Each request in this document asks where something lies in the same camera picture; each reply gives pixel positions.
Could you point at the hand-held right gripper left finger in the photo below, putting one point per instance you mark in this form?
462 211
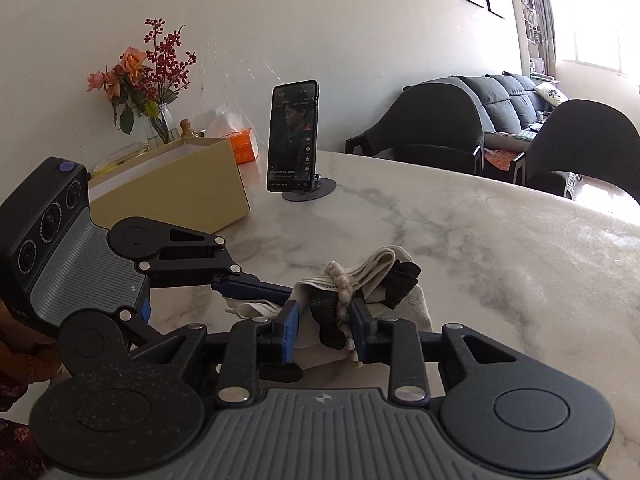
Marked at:
291 330

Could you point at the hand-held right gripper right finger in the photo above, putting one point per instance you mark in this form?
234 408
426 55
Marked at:
357 332

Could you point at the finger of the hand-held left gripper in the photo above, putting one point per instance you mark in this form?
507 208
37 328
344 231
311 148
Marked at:
250 290
142 327

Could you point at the white shopping bag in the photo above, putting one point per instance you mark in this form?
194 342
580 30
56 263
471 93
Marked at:
385 262

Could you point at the yellow cardboard box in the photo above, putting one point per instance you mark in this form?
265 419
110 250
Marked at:
190 190

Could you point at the person's left forearm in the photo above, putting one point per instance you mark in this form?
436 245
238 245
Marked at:
25 360

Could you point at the orange tissue box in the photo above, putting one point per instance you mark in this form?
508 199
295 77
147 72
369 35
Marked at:
240 142

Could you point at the black smartphone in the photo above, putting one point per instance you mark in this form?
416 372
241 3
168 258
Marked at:
292 135

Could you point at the glass vase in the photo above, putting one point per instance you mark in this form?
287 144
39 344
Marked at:
162 125

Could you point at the brass gourd ornament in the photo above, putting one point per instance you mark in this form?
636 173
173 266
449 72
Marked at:
187 129

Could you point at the flower bouquet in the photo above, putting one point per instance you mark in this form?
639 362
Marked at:
135 67

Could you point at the red patterned cushion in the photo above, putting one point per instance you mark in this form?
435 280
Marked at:
502 159

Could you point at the black dining chair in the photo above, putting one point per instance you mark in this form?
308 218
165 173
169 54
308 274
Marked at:
435 120
585 145

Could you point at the dark grey sofa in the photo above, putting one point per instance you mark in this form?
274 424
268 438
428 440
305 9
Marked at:
510 100

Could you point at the white sofa pillow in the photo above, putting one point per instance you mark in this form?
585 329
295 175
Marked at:
550 94

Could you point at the white bookshelf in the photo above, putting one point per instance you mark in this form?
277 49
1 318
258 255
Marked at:
525 25

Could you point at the grey curtain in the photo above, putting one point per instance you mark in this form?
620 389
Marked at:
546 20

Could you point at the window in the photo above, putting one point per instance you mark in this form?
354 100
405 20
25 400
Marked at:
595 35

